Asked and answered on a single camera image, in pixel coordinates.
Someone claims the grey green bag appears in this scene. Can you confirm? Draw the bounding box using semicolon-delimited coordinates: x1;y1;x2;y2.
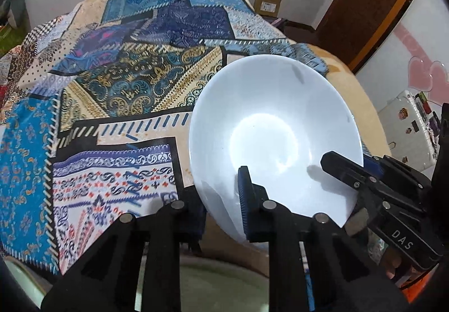
0;0;27;30

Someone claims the brown wooden door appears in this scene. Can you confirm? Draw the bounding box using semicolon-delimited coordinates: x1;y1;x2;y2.
314;0;427;74

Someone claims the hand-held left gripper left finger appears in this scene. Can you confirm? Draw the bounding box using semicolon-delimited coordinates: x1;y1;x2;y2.
41;186;207;312

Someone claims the person's orange garment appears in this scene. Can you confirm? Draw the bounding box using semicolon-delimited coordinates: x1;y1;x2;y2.
400;270;434;293

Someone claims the dark chair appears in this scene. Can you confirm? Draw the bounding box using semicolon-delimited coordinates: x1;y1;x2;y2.
272;17;318;44

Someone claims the cardboard box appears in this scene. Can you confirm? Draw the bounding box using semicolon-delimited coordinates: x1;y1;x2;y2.
253;0;282;16

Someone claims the white bowl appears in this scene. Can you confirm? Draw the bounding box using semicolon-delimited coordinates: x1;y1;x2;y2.
189;54;364;244

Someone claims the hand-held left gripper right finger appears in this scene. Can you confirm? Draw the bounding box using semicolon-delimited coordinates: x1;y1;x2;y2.
237;165;411;312

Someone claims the person's right hand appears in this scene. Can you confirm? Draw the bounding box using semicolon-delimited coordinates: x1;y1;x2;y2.
384;251;409;281

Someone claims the patchwork blanket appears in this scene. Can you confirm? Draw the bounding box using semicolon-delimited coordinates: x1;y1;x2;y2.
0;0;395;277

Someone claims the white wardrobe with pink hearts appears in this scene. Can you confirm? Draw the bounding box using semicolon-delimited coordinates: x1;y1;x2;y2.
352;0;449;116

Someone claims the white suitcase with stickers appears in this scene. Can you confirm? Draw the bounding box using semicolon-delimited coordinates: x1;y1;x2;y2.
377;89;441;170

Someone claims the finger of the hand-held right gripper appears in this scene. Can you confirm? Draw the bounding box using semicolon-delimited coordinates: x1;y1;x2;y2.
320;151;391;210
363;155;433;210

